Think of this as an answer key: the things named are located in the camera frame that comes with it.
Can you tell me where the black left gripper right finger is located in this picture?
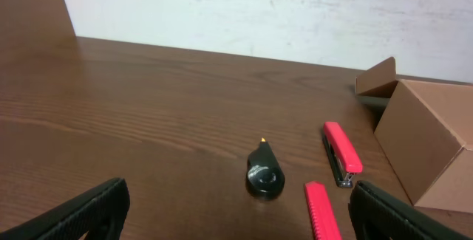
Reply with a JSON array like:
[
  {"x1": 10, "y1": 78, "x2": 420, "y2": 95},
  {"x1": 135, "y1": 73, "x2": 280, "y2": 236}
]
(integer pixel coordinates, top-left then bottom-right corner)
[{"x1": 348, "y1": 181, "x2": 469, "y2": 240}]

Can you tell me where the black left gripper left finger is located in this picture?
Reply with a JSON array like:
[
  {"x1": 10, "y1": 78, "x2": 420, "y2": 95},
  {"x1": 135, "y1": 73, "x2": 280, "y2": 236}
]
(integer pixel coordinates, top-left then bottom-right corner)
[{"x1": 1, "y1": 178, "x2": 130, "y2": 240}]

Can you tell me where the red utility knife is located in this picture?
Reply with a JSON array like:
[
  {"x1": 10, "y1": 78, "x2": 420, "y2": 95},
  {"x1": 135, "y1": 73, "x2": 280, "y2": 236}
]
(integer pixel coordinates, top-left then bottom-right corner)
[{"x1": 304, "y1": 182, "x2": 342, "y2": 240}]

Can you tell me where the brown cardboard box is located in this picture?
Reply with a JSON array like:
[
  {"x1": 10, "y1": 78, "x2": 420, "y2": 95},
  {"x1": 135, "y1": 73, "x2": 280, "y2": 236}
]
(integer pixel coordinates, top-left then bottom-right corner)
[{"x1": 355, "y1": 57, "x2": 472, "y2": 213}]

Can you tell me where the black correction tape dispenser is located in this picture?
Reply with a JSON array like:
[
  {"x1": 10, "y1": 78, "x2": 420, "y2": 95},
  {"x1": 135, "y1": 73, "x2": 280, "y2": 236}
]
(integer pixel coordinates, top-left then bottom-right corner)
[{"x1": 245, "y1": 138, "x2": 285, "y2": 201}]

